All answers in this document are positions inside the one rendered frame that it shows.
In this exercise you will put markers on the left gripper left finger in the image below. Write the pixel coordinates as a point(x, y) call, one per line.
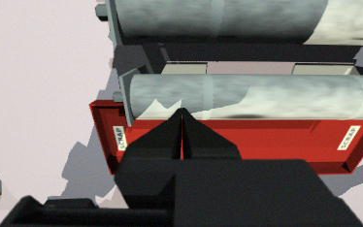
point(161, 141)

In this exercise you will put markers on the red scrap tray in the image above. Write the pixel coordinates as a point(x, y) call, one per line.
point(331, 147)

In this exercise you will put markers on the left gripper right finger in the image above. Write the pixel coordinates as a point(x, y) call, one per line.
point(202, 142)

